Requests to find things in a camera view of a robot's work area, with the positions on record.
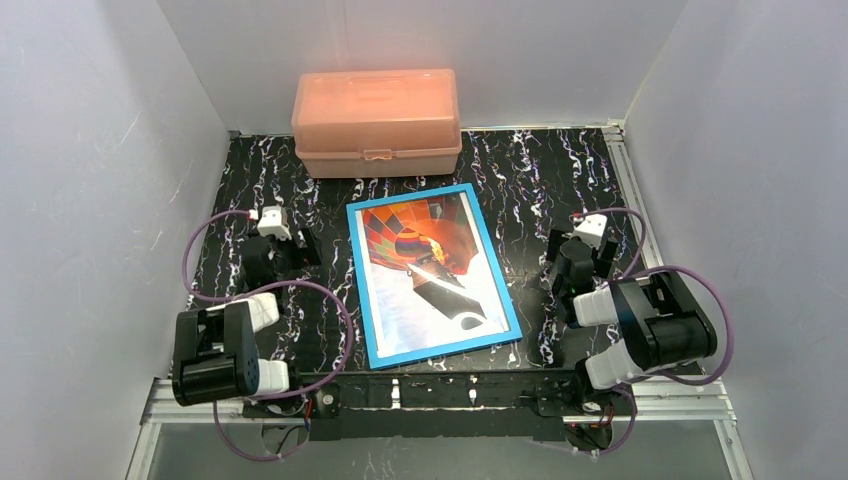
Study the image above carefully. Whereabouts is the hot air balloon photo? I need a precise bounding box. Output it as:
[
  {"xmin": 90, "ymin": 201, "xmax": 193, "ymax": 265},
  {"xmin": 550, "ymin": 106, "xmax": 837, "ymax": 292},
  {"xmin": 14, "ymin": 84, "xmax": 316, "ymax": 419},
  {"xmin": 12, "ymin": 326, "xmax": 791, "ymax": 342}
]
[{"xmin": 356, "ymin": 192, "xmax": 511, "ymax": 359}]

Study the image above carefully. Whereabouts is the blue wooden picture frame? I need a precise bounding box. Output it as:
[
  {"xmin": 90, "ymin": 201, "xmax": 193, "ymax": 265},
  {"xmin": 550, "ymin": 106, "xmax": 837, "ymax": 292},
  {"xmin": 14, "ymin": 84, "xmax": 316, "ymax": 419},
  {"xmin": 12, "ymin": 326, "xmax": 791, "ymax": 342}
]
[{"xmin": 345, "ymin": 182, "xmax": 524, "ymax": 372}]

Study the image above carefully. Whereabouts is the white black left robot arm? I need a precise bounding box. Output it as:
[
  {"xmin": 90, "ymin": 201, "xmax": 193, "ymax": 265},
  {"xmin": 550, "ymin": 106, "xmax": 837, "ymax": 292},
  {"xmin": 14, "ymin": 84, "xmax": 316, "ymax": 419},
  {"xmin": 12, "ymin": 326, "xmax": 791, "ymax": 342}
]
[{"xmin": 172, "ymin": 228, "xmax": 322, "ymax": 406}]

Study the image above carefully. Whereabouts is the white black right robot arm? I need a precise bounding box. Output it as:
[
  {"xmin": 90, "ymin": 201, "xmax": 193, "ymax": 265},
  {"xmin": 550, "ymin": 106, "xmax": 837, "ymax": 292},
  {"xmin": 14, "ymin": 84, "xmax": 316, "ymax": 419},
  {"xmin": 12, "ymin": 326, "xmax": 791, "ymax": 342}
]
[{"xmin": 546, "ymin": 229, "xmax": 718, "ymax": 397}]

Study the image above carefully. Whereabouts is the translucent pink plastic storage box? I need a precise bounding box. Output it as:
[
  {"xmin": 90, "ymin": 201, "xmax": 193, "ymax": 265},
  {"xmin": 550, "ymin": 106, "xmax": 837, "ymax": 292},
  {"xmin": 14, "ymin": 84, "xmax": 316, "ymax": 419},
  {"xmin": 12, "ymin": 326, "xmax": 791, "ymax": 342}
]
[{"xmin": 291, "ymin": 69, "xmax": 462, "ymax": 179}]

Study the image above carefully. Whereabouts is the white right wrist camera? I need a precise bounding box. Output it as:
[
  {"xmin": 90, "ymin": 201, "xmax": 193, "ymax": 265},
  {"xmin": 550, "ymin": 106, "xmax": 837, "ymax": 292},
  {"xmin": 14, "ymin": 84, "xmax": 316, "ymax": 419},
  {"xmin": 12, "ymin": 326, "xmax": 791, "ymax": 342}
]
[{"xmin": 572, "ymin": 214, "xmax": 608, "ymax": 250}]

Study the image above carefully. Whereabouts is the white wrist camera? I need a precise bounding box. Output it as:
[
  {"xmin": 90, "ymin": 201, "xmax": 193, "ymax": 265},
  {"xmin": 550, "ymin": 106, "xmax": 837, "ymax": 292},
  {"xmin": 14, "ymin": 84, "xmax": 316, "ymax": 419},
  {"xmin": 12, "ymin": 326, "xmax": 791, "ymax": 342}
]
[
  {"xmin": 572, "ymin": 214, "xmax": 608, "ymax": 250},
  {"xmin": 257, "ymin": 205, "xmax": 292, "ymax": 241}
]

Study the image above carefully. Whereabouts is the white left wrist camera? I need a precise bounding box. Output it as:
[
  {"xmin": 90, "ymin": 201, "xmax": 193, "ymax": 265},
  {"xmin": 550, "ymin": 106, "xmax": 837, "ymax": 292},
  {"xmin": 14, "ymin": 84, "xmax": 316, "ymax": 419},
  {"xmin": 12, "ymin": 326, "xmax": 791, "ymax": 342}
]
[{"xmin": 257, "ymin": 205, "xmax": 292, "ymax": 241}]

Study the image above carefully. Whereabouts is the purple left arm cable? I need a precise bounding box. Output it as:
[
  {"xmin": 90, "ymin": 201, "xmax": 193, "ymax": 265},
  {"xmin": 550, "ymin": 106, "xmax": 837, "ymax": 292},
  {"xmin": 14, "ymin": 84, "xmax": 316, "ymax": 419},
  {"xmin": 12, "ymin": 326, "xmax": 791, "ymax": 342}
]
[{"xmin": 181, "ymin": 209, "xmax": 356, "ymax": 463}]

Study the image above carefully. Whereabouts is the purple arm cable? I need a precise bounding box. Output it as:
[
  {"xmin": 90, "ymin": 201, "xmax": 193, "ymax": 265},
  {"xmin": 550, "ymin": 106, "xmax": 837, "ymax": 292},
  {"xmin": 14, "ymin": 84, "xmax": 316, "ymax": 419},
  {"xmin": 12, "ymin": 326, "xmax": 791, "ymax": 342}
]
[
  {"xmin": 570, "ymin": 206, "xmax": 737, "ymax": 457},
  {"xmin": 181, "ymin": 209, "xmax": 356, "ymax": 463}
]

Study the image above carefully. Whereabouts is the aluminium right side rail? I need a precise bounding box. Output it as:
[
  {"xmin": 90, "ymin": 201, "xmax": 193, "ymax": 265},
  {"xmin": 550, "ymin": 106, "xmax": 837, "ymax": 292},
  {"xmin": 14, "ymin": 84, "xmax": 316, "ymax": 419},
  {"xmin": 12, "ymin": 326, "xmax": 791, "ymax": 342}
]
[{"xmin": 600, "ymin": 124, "xmax": 663, "ymax": 267}]

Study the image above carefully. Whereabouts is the aluminium front mounting rail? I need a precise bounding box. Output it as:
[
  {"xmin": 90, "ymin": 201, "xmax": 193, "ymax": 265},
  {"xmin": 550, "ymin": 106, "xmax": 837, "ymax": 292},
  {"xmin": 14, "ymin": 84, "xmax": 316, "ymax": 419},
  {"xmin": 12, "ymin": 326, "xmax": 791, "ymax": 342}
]
[{"xmin": 142, "ymin": 371, "xmax": 737, "ymax": 423}]

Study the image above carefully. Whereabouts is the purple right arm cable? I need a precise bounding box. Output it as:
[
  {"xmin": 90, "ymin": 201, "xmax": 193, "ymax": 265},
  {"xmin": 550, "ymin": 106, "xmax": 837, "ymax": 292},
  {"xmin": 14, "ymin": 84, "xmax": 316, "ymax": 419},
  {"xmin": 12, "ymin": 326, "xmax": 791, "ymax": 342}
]
[{"xmin": 570, "ymin": 206, "xmax": 737, "ymax": 457}]

